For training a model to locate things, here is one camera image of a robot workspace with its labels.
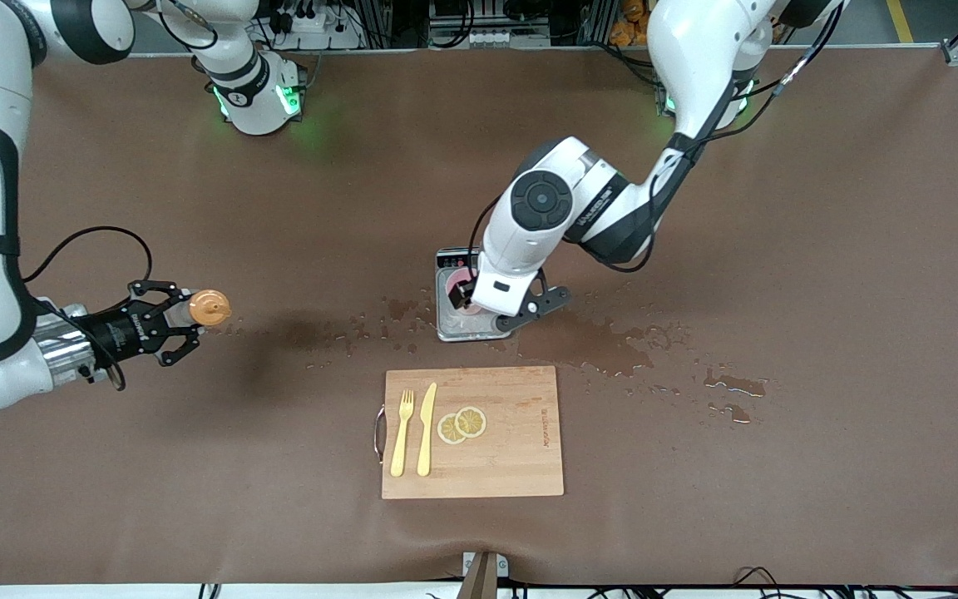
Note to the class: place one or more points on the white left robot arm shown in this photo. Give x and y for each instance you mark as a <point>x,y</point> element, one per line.
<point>695,50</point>

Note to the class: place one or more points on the translucent sauce bottle orange cap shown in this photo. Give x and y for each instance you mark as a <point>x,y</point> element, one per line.
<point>209,308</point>

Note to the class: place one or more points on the white power strip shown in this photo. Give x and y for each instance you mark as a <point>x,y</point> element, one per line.
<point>313,21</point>

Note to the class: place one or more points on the white terminal block row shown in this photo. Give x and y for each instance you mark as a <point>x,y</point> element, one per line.
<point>487,37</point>

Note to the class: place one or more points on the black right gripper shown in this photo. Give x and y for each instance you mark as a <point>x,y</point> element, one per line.
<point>120,331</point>

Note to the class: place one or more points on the lemon slice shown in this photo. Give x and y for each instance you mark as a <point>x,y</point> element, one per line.
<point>446,430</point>
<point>471,422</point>

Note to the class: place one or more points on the silver digital kitchen scale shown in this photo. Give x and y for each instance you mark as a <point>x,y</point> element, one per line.
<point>466,329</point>

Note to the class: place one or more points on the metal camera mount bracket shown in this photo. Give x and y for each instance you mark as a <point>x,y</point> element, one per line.
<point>479,574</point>

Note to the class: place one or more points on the yellow plastic fork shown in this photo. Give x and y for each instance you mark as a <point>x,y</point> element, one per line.
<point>400,449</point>

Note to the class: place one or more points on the pink plastic cup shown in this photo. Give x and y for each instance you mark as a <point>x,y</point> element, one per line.
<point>456,274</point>

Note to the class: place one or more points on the yellow plastic knife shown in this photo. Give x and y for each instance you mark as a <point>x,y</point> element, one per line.
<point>426,433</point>

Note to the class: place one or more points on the pile of orange objects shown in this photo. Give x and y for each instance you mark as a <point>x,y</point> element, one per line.
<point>624,29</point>

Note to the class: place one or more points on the bamboo cutting board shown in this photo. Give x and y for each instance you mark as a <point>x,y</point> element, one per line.
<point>512,449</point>

